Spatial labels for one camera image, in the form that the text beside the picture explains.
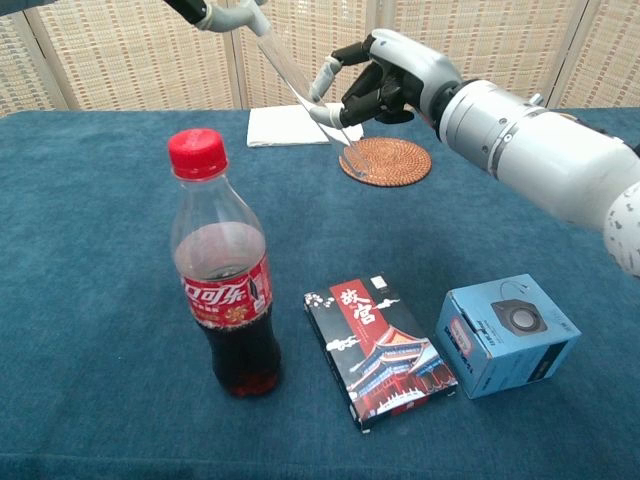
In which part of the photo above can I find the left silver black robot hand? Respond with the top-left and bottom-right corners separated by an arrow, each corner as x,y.
164,0 -> 269,36

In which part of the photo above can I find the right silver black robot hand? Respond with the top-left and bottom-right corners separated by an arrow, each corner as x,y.
308,28 -> 464,131

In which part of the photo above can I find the clear glass test tube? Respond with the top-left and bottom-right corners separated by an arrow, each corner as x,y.
255,27 -> 370,181

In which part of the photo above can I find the round woven brown coaster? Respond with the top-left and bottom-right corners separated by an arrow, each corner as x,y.
338,137 -> 433,188

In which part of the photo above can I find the bamboo folding screen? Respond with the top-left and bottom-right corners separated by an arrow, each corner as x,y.
0,0 -> 640,119

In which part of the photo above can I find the white folded cloth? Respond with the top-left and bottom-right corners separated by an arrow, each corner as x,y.
246,101 -> 365,149

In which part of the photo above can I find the black red card box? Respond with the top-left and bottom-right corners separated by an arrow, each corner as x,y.
302,271 -> 459,435

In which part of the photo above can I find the light blue speaker box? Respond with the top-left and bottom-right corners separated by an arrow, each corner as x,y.
434,272 -> 583,400

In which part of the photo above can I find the cola bottle with red cap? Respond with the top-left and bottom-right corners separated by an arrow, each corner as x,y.
167,127 -> 283,400

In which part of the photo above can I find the dark blue table cloth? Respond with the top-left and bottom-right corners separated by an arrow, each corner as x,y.
0,107 -> 640,480

